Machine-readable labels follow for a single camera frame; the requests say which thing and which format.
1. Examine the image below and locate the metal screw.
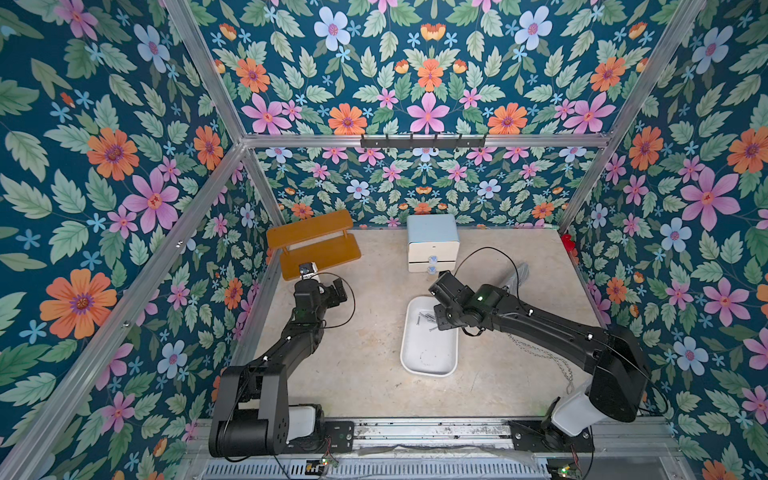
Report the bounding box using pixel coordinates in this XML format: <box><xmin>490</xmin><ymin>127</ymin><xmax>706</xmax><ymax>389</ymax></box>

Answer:
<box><xmin>416</xmin><ymin>311</ymin><xmax>436</xmax><ymax>325</ymax></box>

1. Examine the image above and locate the white plastic storage tray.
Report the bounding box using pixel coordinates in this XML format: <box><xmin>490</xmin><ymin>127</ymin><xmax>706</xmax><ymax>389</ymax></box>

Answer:
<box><xmin>400</xmin><ymin>296</ymin><xmax>459</xmax><ymax>378</ymax></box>

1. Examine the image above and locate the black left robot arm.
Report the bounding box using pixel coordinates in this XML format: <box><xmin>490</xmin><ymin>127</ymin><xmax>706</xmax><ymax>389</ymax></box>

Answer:
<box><xmin>208</xmin><ymin>275</ymin><xmax>355</xmax><ymax>461</ymax></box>

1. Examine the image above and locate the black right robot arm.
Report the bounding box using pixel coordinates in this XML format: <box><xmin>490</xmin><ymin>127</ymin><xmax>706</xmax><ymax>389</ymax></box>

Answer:
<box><xmin>429</xmin><ymin>271</ymin><xmax>651</xmax><ymax>440</ymax></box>

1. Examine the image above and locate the orange wooden shelf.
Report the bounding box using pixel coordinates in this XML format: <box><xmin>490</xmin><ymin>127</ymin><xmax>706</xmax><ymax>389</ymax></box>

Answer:
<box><xmin>267</xmin><ymin>210</ymin><xmax>362</xmax><ymax>281</ymax></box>

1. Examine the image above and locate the grey-blue drawer cabinet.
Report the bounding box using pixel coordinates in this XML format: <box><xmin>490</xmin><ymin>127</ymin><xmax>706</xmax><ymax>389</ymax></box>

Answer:
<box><xmin>407</xmin><ymin>214</ymin><xmax>460</xmax><ymax>274</ymax></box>

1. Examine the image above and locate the red strawberry toy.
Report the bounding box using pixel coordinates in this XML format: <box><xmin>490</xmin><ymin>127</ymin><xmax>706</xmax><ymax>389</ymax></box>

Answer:
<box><xmin>561</xmin><ymin>234</ymin><xmax>576</xmax><ymax>252</ymax></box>

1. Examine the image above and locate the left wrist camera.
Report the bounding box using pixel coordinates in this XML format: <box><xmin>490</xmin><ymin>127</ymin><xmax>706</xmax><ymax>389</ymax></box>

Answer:
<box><xmin>298</xmin><ymin>262</ymin><xmax>319</xmax><ymax>280</ymax></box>

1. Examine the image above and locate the silver purse chain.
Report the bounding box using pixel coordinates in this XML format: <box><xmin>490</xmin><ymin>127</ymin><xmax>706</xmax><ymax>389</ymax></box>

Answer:
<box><xmin>506</xmin><ymin>332</ymin><xmax>577</xmax><ymax>397</ymax></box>

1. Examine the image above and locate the black hook rail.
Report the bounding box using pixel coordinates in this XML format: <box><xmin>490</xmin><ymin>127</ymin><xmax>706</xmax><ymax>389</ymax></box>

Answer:
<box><xmin>360</xmin><ymin>134</ymin><xmax>487</xmax><ymax>150</ymax></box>

